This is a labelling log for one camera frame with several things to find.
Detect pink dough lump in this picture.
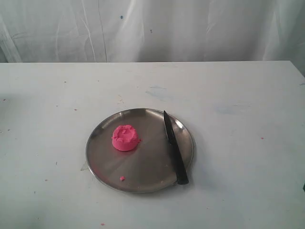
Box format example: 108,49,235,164
112,125,141,152

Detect black knife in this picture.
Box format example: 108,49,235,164
163,110,189,185

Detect round stainless steel plate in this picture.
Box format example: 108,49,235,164
85,107,194,194

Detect clear tape piece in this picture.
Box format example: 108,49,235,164
80,161,89,171

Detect white plastic backdrop curtain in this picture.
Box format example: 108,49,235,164
0,0,305,62

